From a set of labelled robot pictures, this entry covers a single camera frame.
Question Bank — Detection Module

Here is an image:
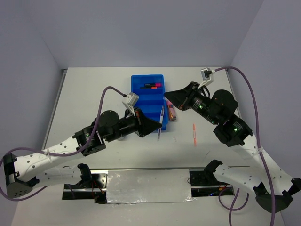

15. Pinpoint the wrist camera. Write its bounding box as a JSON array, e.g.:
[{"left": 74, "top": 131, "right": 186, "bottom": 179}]
[
  {"left": 198, "top": 67, "right": 215, "bottom": 88},
  {"left": 122, "top": 92, "right": 139, "bottom": 112}
]

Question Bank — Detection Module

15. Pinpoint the orange thin pen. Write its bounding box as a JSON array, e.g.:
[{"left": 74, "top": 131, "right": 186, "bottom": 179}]
[{"left": 193, "top": 123, "right": 197, "bottom": 147}]

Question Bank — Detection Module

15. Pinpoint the orange capped black highlighter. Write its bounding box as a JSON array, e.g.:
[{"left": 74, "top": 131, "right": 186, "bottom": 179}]
[{"left": 140, "top": 86, "right": 157, "bottom": 89}]

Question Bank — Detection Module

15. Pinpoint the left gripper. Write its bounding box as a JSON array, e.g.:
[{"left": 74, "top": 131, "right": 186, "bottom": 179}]
[{"left": 105, "top": 107, "right": 161, "bottom": 142}]

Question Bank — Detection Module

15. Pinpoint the pink capped black highlighter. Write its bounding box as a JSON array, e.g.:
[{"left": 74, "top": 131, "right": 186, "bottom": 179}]
[{"left": 144, "top": 82, "right": 162, "bottom": 87}]

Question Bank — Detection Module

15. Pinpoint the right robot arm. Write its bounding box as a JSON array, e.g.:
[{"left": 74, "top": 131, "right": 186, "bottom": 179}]
[{"left": 164, "top": 82, "right": 301, "bottom": 212}]

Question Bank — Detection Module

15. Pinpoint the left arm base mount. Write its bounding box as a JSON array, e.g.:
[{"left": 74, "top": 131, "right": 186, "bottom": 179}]
[{"left": 62, "top": 169, "right": 108, "bottom": 204}]

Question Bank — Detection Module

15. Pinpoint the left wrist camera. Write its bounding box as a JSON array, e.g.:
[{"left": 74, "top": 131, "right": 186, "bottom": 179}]
[{"left": 122, "top": 92, "right": 139, "bottom": 112}]

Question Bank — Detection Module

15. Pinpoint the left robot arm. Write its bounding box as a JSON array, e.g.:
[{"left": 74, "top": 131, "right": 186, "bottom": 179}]
[{"left": 1, "top": 108, "right": 162, "bottom": 201}]

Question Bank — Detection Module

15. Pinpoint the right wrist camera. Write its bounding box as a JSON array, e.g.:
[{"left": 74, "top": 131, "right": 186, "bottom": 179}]
[{"left": 198, "top": 67, "right": 215, "bottom": 88}]

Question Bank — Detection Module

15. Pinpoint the blue plastic compartment tray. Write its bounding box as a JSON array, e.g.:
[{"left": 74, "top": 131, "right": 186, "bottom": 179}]
[{"left": 131, "top": 74, "right": 168, "bottom": 130}]

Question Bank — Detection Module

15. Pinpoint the left blue tape roll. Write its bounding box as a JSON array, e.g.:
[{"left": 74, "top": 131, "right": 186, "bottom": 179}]
[{"left": 117, "top": 136, "right": 126, "bottom": 141}]

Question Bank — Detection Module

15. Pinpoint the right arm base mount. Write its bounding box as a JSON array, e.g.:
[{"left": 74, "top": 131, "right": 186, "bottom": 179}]
[{"left": 187, "top": 170, "right": 234, "bottom": 197}]

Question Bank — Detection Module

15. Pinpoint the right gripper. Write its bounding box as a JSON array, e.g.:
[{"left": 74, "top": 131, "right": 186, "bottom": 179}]
[{"left": 163, "top": 81, "right": 219, "bottom": 124}]

